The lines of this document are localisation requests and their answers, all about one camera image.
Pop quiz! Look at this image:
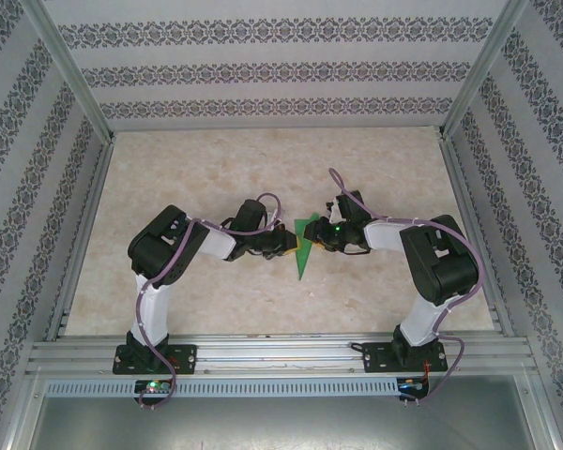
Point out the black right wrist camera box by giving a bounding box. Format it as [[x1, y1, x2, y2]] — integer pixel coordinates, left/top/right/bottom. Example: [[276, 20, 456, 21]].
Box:
[[325, 188, 366, 222]]

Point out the aluminium side rail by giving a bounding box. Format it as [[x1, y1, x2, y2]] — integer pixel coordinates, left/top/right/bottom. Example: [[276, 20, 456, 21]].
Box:
[[44, 133, 118, 342], [438, 135, 516, 338]]

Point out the slotted grey cable duct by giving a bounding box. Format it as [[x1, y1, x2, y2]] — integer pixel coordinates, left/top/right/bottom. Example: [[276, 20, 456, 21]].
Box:
[[44, 377, 401, 399]]

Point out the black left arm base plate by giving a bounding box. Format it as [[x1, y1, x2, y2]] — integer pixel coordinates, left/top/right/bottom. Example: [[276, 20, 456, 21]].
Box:
[[114, 344, 199, 376]]

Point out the aluminium mounting rail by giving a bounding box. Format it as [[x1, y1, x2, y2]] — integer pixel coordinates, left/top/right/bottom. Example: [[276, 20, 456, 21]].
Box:
[[25, 333, 539, 377]]

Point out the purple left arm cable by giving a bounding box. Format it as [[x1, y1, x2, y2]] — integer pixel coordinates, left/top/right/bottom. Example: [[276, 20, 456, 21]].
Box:
[[134, 192, 283, 407]]

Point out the green paper sheet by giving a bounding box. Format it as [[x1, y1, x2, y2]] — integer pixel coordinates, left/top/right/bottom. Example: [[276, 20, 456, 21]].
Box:
[[291, 213, 323, 281]]

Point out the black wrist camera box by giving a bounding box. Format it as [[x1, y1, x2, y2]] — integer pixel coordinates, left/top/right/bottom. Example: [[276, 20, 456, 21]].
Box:
[[234, 199, 286, 232], [325, 188, 366, 222]]

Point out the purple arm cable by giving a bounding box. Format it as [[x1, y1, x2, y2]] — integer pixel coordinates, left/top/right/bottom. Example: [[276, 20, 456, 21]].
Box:
[[327, 167, 488, 407], [134, 192, 283, 407]]

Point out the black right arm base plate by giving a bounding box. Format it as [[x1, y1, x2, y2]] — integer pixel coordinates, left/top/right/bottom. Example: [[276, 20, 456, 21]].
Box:
[[351, 341, 449, 375]]

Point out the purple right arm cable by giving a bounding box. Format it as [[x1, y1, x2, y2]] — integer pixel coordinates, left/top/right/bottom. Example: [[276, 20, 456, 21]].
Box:
[[327, 167, 488, 407]]

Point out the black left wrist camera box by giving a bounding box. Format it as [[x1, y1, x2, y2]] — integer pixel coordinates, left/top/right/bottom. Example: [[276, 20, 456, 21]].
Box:
[[234, 199, 286, 232]]

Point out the aluminium frame post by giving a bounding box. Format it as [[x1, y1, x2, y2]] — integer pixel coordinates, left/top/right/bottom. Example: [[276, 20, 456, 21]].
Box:
[[21, 0, 118, 144], [438, 0, 529, 141]]

